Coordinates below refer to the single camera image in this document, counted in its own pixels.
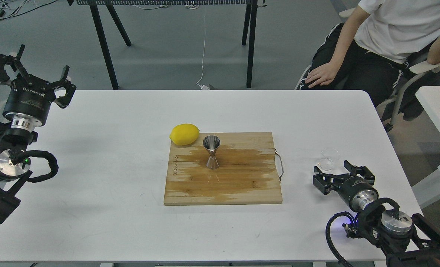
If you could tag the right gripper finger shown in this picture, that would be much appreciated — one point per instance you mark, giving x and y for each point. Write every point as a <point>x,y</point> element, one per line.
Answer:
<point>361,171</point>
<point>326,183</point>

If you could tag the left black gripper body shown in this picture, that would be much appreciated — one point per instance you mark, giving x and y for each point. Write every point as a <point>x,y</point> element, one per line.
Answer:
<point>28,103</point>

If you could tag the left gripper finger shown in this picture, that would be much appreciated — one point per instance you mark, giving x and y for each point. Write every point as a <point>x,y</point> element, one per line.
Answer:
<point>16,65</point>
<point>63,83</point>

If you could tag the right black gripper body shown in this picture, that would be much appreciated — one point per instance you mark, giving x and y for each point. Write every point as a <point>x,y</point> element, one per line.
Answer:
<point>356,192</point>

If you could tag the clear glass measuring cup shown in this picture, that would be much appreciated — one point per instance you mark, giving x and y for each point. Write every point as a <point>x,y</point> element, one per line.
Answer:
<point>329,157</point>

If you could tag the steel double jigger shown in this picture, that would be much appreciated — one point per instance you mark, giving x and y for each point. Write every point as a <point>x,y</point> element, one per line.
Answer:
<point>211,143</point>

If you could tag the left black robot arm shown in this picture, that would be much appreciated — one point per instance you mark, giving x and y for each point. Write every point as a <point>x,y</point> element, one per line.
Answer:
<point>19,165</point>

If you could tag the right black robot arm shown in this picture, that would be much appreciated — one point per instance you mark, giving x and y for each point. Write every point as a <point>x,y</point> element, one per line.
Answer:
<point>406,241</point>

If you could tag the person's right hand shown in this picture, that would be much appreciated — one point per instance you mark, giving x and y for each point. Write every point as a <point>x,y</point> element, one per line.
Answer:
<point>323,75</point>

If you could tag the wooden cutting board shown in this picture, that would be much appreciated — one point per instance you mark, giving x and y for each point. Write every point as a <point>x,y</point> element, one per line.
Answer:
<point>247,172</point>

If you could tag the seated person white shirt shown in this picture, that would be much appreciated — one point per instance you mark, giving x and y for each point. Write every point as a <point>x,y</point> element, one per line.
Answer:
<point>374,43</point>

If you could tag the yellow lemon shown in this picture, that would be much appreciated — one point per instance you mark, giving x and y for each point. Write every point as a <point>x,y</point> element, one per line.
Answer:
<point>184,134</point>

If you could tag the black metal rack table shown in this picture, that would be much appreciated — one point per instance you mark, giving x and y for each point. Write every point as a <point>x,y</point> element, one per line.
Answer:
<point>176,27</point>

